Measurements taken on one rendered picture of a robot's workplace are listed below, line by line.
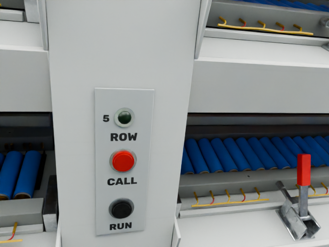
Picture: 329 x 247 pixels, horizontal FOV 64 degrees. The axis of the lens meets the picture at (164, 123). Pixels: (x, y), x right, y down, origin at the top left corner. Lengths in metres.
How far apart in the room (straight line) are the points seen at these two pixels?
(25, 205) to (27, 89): 0.14
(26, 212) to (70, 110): 0.14
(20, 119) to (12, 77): 0.20
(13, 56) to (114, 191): 0.12
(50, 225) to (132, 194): 0.11
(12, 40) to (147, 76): 0.09
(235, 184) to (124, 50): 0.22
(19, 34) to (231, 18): 0.18
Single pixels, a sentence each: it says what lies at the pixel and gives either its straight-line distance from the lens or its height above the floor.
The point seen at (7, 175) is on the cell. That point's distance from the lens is 0.34.
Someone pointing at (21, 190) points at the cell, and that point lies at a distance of 0.32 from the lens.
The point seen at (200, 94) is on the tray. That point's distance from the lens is 0.21.
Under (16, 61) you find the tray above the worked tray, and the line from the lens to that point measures 0.19.
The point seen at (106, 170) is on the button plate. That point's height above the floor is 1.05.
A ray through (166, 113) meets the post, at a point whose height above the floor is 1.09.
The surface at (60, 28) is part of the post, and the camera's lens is 0.18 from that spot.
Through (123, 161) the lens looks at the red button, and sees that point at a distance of 0.20.
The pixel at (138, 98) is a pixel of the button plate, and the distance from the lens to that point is 0.18.
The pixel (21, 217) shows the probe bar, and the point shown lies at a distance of 0.30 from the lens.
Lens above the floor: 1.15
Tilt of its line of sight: 20 degrees down
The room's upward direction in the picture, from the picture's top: 5 degrees clockwise
